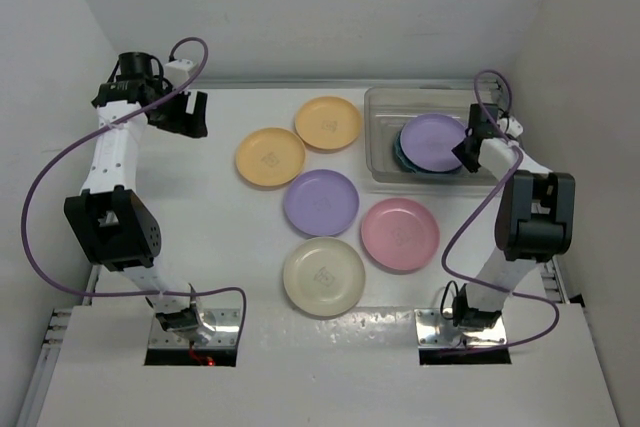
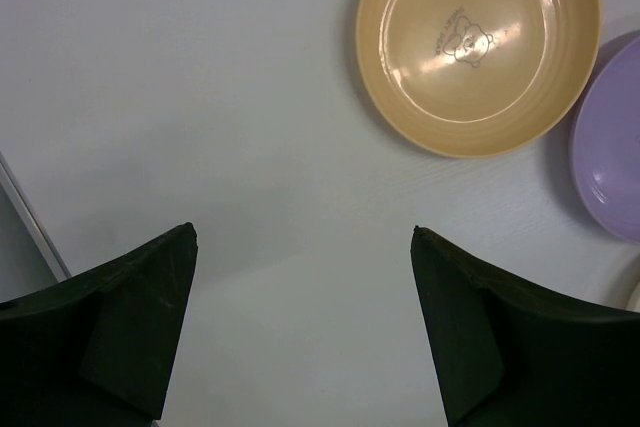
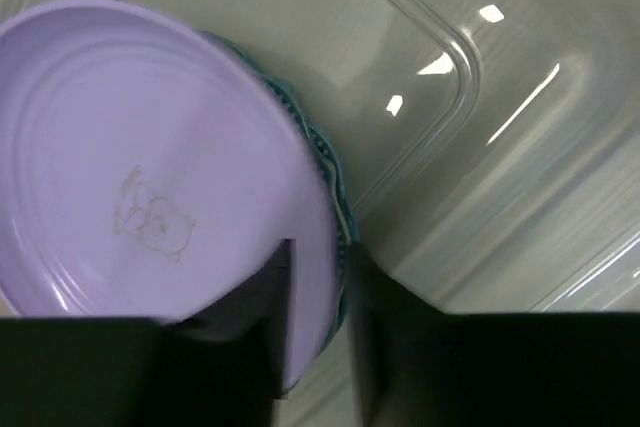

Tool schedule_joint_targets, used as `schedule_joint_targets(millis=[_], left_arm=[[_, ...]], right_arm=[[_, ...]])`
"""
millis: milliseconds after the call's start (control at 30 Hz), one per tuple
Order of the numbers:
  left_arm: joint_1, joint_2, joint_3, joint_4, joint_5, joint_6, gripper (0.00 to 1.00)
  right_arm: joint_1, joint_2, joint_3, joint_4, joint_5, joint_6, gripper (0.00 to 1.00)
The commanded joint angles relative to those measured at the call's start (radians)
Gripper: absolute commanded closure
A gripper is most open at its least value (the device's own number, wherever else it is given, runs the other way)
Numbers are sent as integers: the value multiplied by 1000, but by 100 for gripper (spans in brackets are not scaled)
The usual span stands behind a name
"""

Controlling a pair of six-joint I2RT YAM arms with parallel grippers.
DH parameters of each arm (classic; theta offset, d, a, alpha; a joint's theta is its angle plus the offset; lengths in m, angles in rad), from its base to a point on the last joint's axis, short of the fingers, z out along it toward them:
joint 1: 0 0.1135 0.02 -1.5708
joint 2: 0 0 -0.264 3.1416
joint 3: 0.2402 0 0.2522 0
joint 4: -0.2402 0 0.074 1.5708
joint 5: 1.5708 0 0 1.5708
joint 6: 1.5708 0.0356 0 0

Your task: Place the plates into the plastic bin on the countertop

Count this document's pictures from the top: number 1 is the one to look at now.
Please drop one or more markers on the yellow plate back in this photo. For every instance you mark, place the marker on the yellow plate back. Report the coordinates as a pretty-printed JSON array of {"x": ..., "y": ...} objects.
[{"x": 328, "y": 123}]

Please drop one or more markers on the yellow plate left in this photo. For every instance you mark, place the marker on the yellow plate left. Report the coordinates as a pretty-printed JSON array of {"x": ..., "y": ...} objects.
[{"x": 270, "y": 157}]

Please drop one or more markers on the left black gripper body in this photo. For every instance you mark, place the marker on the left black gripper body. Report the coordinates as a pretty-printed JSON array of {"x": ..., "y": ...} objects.
[{"x": 170, "y": 113}]

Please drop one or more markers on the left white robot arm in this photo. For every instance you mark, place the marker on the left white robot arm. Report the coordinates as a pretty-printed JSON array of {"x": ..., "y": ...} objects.
[{"x": 111, "y": 223}]

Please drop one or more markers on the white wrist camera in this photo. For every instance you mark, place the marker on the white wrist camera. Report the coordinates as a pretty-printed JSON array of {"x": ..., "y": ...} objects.
[
  {"x": 178, "y": 71},
  {"x": 511, "y": 127}
]

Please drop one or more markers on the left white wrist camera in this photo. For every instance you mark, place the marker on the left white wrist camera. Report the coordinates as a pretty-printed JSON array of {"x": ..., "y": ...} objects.
[{"x": 178, "y": 71}]

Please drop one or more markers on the metal base plate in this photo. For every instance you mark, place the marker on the metal base plate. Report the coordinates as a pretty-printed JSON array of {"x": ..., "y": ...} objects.
[
  {"x": 215, "y": 329},
  {"x": 435, "y": 331}
]

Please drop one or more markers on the pink plate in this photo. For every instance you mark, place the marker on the pink plate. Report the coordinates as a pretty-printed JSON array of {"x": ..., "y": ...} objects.
[{"x": 400, "y": 234}]

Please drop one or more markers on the clear plastic bin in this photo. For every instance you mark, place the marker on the clear plastic bin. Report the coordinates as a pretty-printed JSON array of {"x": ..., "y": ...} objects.
[{"x": 387, "y": 110}]

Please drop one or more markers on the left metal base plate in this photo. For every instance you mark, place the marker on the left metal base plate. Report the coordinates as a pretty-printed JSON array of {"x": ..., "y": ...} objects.
[{"x": 215, "y": 329}]

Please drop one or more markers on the cream plate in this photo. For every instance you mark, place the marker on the cream plate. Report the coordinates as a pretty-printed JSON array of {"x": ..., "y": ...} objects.
[{"x": 324, "y": 277}]

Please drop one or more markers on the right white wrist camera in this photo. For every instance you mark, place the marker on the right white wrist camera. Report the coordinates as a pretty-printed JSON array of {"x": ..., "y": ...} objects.
[{"x": 511, "y": 127}]

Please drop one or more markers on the teal ornate plate back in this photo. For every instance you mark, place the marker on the teal ornate plate back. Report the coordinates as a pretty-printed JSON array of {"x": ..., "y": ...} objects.
[{"x": 406, "y": 165}]

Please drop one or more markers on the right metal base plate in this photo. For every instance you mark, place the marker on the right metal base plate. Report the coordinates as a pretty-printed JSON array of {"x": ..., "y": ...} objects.
[{"x": 435, "y": 331}]

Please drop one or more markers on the purple plate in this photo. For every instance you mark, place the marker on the purple plate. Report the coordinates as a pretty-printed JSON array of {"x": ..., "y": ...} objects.
[
  {"x": 428, "y": 141},
  {"x": 321, "y": 202}
]

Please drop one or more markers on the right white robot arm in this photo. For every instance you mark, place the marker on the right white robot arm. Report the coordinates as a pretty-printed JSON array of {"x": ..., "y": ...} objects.
[{"x": 534, "y": 222}]

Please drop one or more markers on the yellow plate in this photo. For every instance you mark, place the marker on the yellow plate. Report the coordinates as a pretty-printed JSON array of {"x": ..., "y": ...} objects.
[
  {"x": 328, "y": 123},
  {"x": 270, "y": 157}
]

